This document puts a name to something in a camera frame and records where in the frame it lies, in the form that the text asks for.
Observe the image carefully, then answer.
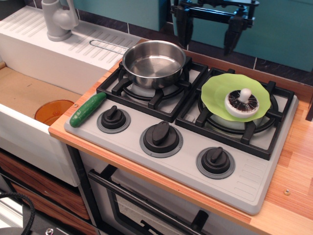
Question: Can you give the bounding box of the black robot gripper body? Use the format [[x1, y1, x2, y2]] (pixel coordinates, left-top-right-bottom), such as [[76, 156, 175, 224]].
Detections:
[[170, 0, 260, 24]]

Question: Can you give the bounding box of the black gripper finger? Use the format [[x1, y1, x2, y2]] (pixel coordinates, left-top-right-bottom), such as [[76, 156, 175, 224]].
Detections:
[[175, 6, 194, 47], [224, 18, 245, 56]]

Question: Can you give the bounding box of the white brown toy mushroom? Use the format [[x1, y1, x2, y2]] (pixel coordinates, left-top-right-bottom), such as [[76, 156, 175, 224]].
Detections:
[[224, 88, 259, 119]]

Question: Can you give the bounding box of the green toy pickle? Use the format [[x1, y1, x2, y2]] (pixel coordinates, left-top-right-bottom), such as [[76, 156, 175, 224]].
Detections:
[[69, 92, 107, 128]]

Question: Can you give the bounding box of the stainless steel pot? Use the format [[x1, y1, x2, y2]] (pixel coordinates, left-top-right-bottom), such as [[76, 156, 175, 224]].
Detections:
[[89, 39, 186, 90]]

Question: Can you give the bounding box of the light green plate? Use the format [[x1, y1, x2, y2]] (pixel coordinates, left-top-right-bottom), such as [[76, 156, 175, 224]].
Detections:
[[201, 73, 271, 122]]

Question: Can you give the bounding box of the black middle stove knob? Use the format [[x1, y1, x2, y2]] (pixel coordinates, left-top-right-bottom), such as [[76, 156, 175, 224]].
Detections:
[[139, 121, 183, 158]]

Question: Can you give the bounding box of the black stove knob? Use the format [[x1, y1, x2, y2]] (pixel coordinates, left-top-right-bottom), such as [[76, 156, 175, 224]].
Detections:
[[97, 105, 131, 134], [139, 121, 183, 158], [196, 147, 235, 180]]

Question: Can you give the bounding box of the black left stove knob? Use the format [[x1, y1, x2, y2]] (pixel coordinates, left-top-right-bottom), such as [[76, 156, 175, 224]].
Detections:
[[97, 105, 131, 134]]

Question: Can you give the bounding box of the grey toy stove top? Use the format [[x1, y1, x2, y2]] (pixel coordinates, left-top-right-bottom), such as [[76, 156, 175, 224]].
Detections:
[[64, 58, 299, 216]]

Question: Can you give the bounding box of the black right stove knob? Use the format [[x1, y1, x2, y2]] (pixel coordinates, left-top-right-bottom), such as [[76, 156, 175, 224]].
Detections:
[[196, 147, 235, 180]]

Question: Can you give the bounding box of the black left burner grate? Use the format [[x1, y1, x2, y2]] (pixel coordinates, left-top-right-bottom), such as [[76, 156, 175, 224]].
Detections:
[[96, 57, 209, 122]]

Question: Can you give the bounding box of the black burner grate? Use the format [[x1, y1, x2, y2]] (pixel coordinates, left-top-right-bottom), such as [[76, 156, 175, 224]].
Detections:
[[96, 57, 209, 122], [175, 68, 298, 160]]

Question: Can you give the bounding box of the black right burner grate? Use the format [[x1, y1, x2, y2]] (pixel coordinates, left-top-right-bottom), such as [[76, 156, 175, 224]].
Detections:
[[175, 68, 298, 160]]

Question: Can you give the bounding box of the grey toy faucet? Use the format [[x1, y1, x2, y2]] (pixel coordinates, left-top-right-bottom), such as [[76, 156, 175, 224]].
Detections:
[[42, 0, 79, 42]]

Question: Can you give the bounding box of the white toy sink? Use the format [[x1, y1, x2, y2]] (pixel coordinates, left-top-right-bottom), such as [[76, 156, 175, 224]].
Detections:
[[0, 6, 139, 187]]

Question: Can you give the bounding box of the toy oven door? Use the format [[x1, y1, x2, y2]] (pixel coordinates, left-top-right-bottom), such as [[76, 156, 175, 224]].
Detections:
[[80, 152, 254, 235]]

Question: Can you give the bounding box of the wood grain drawer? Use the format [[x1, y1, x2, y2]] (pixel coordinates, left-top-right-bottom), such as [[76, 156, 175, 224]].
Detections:
[[0, 150, 97, 235]]

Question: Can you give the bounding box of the black oven door handle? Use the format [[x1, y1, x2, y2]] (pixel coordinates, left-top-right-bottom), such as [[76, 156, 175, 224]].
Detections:
[[88, 170, 203, 235]]

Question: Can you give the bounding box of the black braided cable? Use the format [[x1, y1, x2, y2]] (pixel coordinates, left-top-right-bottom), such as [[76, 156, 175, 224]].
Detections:
[[0, 192, 36, 235]]

